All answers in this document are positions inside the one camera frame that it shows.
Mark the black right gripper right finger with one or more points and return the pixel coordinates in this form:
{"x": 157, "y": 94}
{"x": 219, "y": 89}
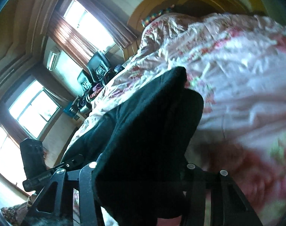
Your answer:
{"x": 229, "y": 206}

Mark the black leather armchair far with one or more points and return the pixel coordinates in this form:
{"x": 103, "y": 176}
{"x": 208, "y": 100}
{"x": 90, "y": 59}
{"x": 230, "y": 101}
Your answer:
{"x": 82, "y": 103}

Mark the wooden curved headboard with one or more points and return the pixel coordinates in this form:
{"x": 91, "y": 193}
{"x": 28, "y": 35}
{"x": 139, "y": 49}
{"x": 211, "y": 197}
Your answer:
{"x": 195, "y": 8}

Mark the colourful checkered pillow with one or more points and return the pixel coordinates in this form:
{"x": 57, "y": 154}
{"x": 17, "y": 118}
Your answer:
{"x": 146, "y": 21}

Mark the black pants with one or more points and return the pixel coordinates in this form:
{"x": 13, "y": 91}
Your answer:
{"x": 140, "y": 148}

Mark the white wall air conditioner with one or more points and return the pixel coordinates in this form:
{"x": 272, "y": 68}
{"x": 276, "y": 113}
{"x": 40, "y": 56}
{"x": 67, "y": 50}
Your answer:
{"x": 53, "y": 57}

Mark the black leather armchair near bed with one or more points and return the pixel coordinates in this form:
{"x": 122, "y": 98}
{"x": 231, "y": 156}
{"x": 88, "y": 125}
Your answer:
{"x": 101, "y": 70}

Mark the pink floral bed quilt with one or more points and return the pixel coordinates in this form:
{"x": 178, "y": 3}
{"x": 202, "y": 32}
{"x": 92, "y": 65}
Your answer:
{"x": 237, "y": 63}

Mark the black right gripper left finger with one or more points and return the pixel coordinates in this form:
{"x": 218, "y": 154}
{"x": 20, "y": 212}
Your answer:
{"x": 54, "y": 204}

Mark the brown striped curtain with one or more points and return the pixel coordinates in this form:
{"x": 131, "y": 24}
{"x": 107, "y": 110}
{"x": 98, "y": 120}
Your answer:
{"x": 82, "y": 27}

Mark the side window with frame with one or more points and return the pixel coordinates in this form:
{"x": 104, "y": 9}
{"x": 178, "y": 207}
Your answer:
{"x": 26, "y": 117}

